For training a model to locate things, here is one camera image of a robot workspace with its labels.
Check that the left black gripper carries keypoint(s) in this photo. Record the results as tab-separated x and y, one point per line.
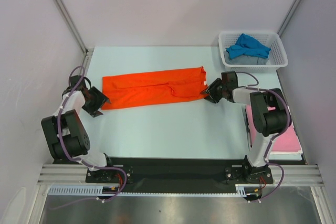
100	97

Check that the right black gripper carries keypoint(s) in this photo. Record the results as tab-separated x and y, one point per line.
213	97

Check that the orange t shirt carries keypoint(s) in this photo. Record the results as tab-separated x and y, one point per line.
154	88

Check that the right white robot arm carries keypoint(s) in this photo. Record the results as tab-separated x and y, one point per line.
271	119

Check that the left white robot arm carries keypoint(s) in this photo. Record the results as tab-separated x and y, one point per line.
64	132

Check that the grey t shirt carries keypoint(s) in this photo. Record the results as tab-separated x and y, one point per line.
245	60

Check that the blue t shirt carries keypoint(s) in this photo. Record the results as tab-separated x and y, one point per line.
247	45

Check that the white plastic basket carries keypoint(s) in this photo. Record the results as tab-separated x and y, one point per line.
277	56

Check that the white folded t shirt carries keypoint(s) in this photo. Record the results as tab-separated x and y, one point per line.
286	156

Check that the pink folded t shirt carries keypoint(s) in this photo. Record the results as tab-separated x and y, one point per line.
288	142

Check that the left corner aluminium post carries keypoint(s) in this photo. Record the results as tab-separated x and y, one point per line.
71	25

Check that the corner aluminium post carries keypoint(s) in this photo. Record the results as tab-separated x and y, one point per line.
71	25
288	17

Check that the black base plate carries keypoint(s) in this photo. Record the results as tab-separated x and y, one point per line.
175	175

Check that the right corner aluminium post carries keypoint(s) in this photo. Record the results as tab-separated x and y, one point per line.
288	17

